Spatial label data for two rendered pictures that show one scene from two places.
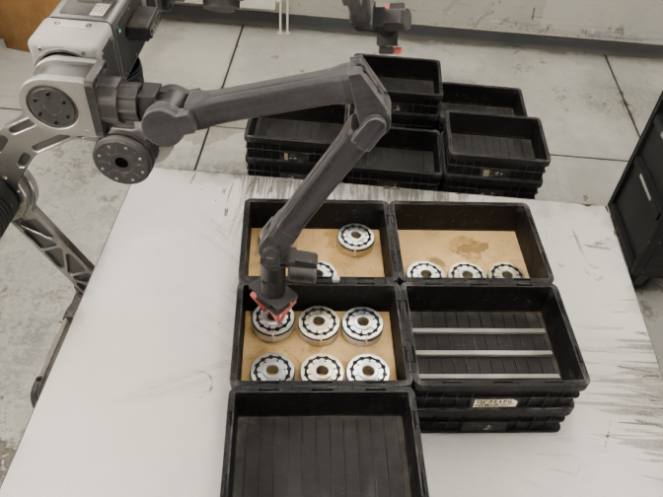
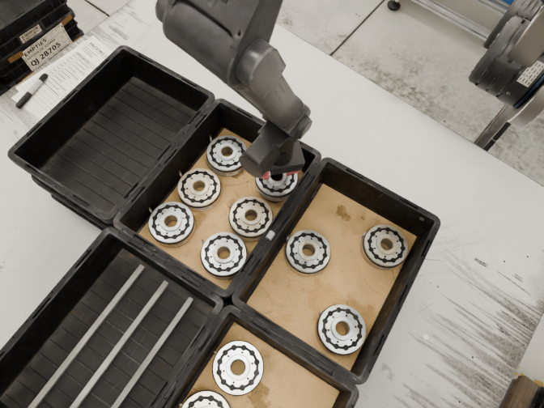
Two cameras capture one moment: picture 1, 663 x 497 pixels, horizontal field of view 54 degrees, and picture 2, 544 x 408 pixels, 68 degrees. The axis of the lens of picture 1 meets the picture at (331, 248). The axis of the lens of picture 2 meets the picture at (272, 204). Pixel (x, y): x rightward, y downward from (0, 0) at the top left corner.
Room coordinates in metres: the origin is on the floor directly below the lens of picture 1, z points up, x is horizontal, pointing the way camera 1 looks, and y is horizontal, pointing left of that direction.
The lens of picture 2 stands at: (1.21, -0.27, 1.74)
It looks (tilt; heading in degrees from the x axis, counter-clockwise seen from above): 66 degrees down; 120
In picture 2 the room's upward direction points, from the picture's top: 7 degrees clockwise
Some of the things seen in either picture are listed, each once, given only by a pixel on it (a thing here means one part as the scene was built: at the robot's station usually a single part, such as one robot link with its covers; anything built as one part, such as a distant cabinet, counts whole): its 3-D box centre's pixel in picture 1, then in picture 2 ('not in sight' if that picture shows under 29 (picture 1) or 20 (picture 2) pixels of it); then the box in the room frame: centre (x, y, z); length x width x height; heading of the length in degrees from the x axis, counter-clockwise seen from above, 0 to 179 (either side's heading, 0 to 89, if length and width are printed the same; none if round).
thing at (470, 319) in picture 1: (484, 345); (109, 351); (0.95, -0.39, 0.87); 0.40 x 0.30 x 0.11; 95
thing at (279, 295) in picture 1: (272, 284); (279, 150); (0.98, 0.13, 1.00); 0.10 x 0.07 x 0.07; 50
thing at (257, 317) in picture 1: (273, 317); (276, 176); (0.98, 0.13, 0.88); 0.10 x 0.10 x 0.01
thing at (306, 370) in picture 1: (322, 372); (199, 187); (0.85, 0.00, 0.86); 0.10 x 0.10 x 0.01
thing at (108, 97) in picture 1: (119, 100); not in sight; (1.02, 0.41, 1.45); 0.09 x 0.08 x 0.12; 179
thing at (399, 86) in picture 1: (391, 115); not in sight; (2.61, -0.23, 0.37); 0.40 x 0.30 x 0.45; 89
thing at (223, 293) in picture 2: (320, 332); (223, 189); (0.91, 0.01, 0.92); 0.40 x 0.30 x 0.02; 95
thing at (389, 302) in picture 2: (317, 253); (336, 265); (1.21, 0.04, 0.87); 0.40 x 0.30 x 0.11; 95
